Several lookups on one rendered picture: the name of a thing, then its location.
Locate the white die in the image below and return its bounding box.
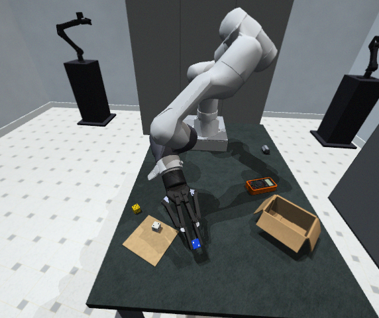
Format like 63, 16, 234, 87
152, 221, 161, 233

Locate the orange rectangular block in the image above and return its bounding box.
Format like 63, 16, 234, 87
245, 178, 277, 195

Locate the tan square mat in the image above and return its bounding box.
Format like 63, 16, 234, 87
123, 215, 179, 267

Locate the blue die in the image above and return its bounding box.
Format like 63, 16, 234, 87
191, 238, 201, 250

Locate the yellow die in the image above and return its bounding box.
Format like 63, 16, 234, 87
132, 204, 140, 214

